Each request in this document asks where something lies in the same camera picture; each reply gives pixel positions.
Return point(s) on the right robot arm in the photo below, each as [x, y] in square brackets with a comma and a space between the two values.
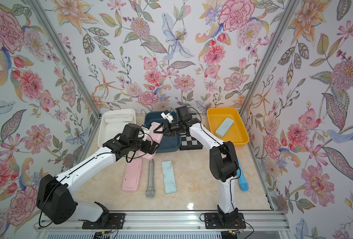
[223, 161]

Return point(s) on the pink pencil case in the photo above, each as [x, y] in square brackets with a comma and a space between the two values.
[132, 176]
[152, 140]

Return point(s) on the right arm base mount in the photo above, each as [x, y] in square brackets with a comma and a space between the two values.
[234, 220]

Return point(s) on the aluminium corner post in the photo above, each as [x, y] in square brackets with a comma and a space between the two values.
[269, 54]
[58, 45]

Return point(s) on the grey cylindrical pencil case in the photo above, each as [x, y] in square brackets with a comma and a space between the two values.
[150, 182]

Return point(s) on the light blue pencil case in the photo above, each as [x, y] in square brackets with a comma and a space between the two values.
[168, 177]
[224, 127]

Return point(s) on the right aluminium corner post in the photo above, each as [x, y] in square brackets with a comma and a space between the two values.
[269, 54]

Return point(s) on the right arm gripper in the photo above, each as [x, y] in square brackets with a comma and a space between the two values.
[168, 128]

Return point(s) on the white storage box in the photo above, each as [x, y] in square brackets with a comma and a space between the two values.
[104, 136]

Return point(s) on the left aluminium corner post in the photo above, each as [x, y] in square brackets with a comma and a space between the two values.
[58, 45]

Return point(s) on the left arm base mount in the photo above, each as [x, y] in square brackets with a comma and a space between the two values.
[107, 221]

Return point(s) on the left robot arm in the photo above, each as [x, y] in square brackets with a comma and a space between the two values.
[55, 193]

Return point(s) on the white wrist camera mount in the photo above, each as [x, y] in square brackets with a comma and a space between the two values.
[167, 116]

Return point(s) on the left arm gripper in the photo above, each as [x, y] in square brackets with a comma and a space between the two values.
[147, 148]

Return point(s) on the teal storage box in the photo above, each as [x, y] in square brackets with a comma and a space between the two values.
[168, 143]

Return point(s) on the aluminium front rail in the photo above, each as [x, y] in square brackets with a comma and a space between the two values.
[174, 225]

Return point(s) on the black white checkerboard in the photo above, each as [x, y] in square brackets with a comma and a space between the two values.
[189, 143]

